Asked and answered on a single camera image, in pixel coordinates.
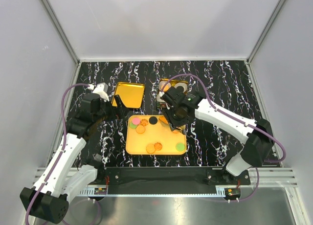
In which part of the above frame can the green christmas cookie tin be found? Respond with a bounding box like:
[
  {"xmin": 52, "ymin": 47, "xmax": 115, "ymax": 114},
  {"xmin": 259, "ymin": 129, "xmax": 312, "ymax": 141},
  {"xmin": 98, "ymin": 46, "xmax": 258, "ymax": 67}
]
[{"xmin": 156, "ymin": 78, "xmax": 188, "ymax": 108}]

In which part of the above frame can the round dotted biscuit lower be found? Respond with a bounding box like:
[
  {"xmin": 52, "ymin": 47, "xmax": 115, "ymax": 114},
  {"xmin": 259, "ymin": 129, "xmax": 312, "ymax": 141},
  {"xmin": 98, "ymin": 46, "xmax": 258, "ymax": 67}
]
[{"xmin": 146, "ymin": 144, "xmax": 156, "ymax": 154}]

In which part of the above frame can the green sandwich cookie right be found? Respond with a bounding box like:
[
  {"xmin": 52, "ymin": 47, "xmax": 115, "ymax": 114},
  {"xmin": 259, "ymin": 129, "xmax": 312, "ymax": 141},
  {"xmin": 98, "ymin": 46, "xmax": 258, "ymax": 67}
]
[{"xmin": 176, "ymin": 143, "xmax": 185, "ymax": 152}]

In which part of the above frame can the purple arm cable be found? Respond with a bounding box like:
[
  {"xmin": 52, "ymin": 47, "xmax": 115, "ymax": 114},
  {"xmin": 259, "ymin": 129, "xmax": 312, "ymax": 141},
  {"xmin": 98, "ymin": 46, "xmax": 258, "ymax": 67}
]
[
  {"xmin": 159, "ymin": 73, "xmax": 287, "ymax": 202},
  {"xmin": 23, "ymin": 83, "xmax": 101, "ymax": 225}
]

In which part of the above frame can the green sandwich cookie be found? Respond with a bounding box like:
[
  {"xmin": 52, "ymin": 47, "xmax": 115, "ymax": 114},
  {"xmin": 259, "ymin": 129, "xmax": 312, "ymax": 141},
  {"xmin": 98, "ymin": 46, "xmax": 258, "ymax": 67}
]
[
  {"xmin": 130, "ymin": 122, "xmax": 137, "ymax": 129},
  {"xmin": 176, "ymin": 143, "xmax": 185, "ymax": 152}
]

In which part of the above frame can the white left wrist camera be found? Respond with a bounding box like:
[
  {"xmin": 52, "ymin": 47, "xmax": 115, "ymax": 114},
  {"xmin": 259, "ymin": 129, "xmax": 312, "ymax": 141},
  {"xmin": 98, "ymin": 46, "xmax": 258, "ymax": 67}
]
[{"xmin": 92, "ymin": 83, "xmax": 109, "ymax": 102}]

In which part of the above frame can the large round dotted biscuit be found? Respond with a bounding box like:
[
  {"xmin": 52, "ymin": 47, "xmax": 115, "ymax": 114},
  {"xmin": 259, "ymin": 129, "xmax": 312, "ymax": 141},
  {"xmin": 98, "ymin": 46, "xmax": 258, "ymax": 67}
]
[{"xmin": 136, "ymin": 125, "xmax": 146, "ymax": 134}]

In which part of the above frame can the black sandwich cookie top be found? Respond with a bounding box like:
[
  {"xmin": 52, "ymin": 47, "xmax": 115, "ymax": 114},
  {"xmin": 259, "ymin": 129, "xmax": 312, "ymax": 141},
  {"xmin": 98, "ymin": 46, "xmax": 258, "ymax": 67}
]
[{"xmin": 149, "ymin": 116, "xmax": 158, "ymax": 125}]

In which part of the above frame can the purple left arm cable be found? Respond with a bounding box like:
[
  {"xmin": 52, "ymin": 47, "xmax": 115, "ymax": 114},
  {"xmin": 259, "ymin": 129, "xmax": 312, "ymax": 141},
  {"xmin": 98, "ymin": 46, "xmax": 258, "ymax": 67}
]
[{"xmin": 23, "ymin": 83, "xmax": 101, "ymax": 225}]

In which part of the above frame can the yellow plastic tray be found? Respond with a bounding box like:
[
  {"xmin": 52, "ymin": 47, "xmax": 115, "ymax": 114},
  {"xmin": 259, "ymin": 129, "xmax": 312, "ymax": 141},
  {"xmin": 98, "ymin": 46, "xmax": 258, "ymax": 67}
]
[{"xmin": 126, "ymin": 115, "xmax": 187, "ymax": 155}]

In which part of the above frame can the white paper cupcake liner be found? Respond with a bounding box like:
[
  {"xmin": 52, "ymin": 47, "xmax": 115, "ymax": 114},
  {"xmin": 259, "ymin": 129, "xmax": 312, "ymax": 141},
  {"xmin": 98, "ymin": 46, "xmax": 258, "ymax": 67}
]
[
  {"xmin": 175, "ymin": 82, "xmax": 188, "ymax": 93},
  {"xmin": 157, "ymin": 92, "xmax": 164, "ymax": 101},
  {"xmin": 159, "ymin": 81, "xmax": 171, "ymax": 92}
]

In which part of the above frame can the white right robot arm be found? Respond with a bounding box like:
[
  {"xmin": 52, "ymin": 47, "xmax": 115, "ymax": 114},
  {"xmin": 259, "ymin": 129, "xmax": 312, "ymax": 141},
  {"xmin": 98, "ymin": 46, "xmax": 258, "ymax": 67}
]
[{"xmin": 126, "ymin": 87, "xmax": 274, "ymax": 184}]

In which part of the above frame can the black sandwich cookie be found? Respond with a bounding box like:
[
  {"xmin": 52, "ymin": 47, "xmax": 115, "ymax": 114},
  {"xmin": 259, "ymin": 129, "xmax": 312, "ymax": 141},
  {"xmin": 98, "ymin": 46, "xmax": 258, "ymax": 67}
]
[
  {"xmin": 177, "ymin": 86, "xmax": 185, "ymax": 92},
  {"xmin": 149, "ymin": 116, "xmax": 158, "ymax": 125}
]

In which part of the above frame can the orange swirl cookie lower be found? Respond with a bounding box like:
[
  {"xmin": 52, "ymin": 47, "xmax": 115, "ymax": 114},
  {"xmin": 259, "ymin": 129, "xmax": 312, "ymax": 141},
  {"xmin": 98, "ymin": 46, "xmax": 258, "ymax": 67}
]
[{"xmin": 154, "ymin": 142, "xmax": 162, "ymax": 151}]

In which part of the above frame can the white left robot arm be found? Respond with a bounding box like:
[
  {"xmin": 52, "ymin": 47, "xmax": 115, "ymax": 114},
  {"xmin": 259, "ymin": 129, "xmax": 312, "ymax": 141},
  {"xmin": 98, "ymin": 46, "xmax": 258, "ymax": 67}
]
[{"xmin": 20, "ymin": 93, "xmax": 129, "ymax": 224}]

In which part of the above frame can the pink sandwich cookie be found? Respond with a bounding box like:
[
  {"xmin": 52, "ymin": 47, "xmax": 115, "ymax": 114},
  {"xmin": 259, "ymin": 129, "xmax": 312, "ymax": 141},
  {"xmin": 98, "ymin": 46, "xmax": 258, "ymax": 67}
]
[{"xmin": 132, "ymin": 118, "xmax": 141, "ymax": 125}]

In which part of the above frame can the orange fish cookie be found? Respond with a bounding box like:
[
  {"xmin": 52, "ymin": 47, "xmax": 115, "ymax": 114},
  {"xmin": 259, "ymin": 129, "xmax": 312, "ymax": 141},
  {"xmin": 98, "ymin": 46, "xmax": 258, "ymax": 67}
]
[{"xmin": 159, "ymin": 116, "xmax": 168, "ymax": 125}]

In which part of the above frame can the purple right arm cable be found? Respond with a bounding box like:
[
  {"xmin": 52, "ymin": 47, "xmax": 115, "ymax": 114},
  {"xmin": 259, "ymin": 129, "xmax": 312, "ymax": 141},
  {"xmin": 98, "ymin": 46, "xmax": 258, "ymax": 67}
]
[{"xmin": 159, "ymin": 73, "xmax": 287, "ymax": 202}]

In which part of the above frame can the orange swirl butter cookie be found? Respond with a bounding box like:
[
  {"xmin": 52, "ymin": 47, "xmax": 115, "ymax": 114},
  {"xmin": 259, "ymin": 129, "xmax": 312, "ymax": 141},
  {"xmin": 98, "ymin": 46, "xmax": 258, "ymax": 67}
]
[{"xmin": 140, "ymin": 119, "xmax": 149, "ymax": 127}]

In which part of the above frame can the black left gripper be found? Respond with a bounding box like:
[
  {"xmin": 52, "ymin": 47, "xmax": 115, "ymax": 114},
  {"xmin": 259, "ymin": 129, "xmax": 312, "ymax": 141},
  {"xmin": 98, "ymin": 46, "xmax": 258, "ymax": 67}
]
[{"xmin": 94, "ymin": 94, "xmax": 129, "ymax": 124}]

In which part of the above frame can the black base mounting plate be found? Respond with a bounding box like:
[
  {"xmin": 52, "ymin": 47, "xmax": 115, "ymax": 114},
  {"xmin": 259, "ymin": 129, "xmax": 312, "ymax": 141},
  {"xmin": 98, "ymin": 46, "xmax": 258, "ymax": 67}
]
[{"xmin": 103, "ymin": 166, "xmax": 251, "ymax": 196}]

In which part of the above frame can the gold tin lid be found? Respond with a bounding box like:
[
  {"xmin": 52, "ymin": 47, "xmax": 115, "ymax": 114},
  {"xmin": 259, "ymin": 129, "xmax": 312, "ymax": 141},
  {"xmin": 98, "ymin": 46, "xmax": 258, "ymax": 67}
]
[{"xmin": 114, "ymin": 82, "xmax": 145, "ymax": 109}]

